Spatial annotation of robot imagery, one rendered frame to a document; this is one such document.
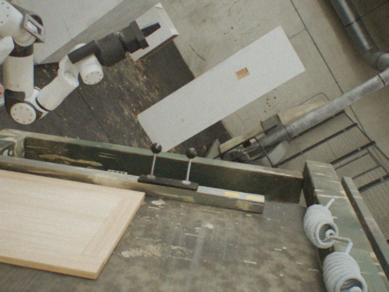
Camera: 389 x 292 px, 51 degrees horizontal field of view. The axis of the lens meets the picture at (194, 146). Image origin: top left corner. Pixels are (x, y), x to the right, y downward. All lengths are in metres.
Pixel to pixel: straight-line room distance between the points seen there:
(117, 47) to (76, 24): 2.50
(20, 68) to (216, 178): 0.78
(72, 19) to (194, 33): 5.88
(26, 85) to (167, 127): 3.86
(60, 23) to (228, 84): 2.08
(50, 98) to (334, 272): 1.01
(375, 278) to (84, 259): 0.66
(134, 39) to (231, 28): 8.07
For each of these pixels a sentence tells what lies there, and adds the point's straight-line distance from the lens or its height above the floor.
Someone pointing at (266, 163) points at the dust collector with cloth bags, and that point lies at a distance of 6.62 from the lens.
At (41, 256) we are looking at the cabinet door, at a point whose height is 1.22.
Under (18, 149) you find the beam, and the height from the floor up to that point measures 0.89.
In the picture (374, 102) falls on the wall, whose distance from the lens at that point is 9.66.
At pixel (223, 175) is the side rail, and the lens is 1.57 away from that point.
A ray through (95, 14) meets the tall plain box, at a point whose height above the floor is 0.77.
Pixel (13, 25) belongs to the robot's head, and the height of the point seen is 1.43.
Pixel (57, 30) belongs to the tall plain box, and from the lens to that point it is 3.88.
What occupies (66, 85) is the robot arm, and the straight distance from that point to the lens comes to 1.38.
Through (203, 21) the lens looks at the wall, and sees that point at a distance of 9.43.
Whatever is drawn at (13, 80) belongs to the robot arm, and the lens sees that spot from 1.41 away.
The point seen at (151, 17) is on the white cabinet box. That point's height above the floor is 0.58.
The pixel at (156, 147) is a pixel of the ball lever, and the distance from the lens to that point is 1.38.
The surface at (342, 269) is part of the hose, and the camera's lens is 0.77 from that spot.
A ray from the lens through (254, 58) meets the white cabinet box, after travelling 4.91.
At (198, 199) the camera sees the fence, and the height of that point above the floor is 1.46.
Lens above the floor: 1.92
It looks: 17 degrees down
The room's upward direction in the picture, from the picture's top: 60 degrees clockwise
